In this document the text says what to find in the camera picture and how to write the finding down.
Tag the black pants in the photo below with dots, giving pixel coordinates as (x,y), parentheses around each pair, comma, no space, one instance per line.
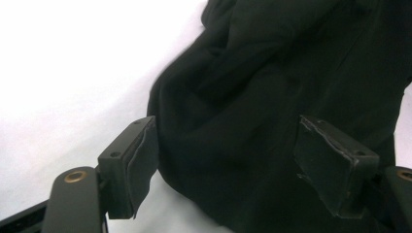
(259,81)

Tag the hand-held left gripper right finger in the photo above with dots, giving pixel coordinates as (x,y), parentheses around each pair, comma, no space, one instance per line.
(333,168)

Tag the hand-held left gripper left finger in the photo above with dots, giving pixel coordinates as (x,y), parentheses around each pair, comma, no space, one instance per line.
(120,171)

